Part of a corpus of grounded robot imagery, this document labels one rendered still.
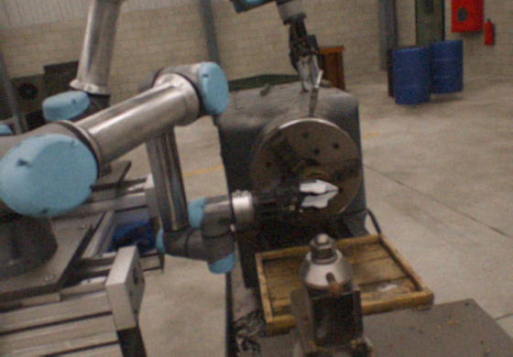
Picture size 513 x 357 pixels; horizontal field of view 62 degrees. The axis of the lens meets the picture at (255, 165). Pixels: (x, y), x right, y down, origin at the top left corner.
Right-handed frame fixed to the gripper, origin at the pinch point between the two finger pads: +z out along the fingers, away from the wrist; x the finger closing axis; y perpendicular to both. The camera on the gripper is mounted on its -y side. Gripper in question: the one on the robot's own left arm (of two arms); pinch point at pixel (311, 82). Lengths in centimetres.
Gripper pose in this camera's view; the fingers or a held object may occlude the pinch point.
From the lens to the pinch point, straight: 135.7
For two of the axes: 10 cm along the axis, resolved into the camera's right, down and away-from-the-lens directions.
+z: 3.2, 9.0, 2.8
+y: 0.7, 2.8, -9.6
